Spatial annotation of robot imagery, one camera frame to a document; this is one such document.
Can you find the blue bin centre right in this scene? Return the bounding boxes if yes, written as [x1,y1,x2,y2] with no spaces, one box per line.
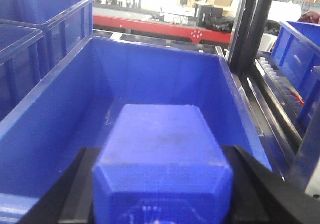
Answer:
[0,24,43,120]

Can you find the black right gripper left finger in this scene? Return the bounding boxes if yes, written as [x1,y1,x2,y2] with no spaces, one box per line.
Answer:
[19,147,102,224]

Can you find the blue bin centre left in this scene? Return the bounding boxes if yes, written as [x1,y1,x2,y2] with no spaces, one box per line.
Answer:
[0,0,94,77]

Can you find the cardboard boxes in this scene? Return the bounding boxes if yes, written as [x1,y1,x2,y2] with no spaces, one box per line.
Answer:
[177,0,235,16]

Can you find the white roller conveyor track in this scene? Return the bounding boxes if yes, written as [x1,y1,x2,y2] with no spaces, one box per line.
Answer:
[258,57,305,113]

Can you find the blue part with small knob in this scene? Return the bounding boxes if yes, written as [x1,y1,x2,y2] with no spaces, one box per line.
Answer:
[93,104,233,224]

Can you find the blue target bin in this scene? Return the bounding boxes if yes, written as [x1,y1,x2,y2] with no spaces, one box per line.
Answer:
[0,36,272,224]

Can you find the blue bin far right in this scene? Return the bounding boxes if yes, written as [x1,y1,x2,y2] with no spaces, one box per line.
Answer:
[271,21,320,129]

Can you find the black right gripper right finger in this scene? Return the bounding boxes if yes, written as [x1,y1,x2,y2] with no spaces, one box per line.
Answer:
[222,146,320,224]

